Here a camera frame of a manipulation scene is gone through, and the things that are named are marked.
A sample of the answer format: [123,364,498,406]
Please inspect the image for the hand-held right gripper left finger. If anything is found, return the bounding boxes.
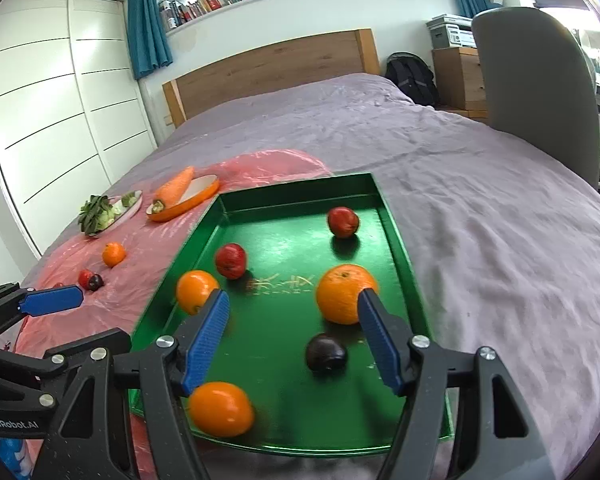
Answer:
[45,289,230,480]

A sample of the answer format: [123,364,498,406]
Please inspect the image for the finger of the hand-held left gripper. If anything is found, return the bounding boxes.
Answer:
[0,282,86,341]
[30,327,132,376]

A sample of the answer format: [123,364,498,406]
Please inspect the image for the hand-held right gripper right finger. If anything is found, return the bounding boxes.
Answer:
[357,287,548,480]

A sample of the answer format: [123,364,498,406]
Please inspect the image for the small orange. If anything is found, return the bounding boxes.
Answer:
[187,381,256,438]
[175,270,221,316]
[102,242,127,268]

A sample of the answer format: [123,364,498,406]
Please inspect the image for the large orange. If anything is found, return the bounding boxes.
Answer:
[315,263,380,326]

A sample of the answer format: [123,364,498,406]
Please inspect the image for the green rectangular tray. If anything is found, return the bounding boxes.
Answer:
[129,173,455,458]

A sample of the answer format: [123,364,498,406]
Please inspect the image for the blue patterned object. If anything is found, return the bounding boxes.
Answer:
[0,437,33,480]

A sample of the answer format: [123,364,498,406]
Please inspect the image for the pink plastic sheet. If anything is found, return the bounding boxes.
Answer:
[2,149,333,480]

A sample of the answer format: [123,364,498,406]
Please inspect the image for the dark green leafy vegetable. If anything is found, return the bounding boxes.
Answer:
[77,195,116,233]

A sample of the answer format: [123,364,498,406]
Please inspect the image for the white plate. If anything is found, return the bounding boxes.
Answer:
[86,190,144,237]

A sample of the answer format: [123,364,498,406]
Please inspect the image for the bed with purple blanket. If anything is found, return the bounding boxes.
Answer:
[10,72,600,480]

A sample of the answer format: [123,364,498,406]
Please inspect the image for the orange oval dish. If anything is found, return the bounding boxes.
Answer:
[146,174,220,223]

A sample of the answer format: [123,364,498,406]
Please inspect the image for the carrot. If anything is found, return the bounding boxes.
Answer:
[152,166,195,212]

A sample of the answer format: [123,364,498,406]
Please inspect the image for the white wardrobe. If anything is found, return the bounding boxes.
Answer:
[0,0,156,271]

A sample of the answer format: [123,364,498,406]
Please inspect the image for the black backpack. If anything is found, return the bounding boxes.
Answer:
[384,51,441,107]

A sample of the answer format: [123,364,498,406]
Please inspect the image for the wooden nightstand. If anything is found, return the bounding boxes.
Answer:
[431,47,490,121]

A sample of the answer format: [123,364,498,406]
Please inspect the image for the wooden headboard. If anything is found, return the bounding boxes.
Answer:
[161,28,381,128]

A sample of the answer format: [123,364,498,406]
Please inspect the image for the grey chair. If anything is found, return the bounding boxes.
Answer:
[471,6,600,206]

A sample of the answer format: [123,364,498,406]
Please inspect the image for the white printer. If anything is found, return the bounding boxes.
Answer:
[426,12,476,50]

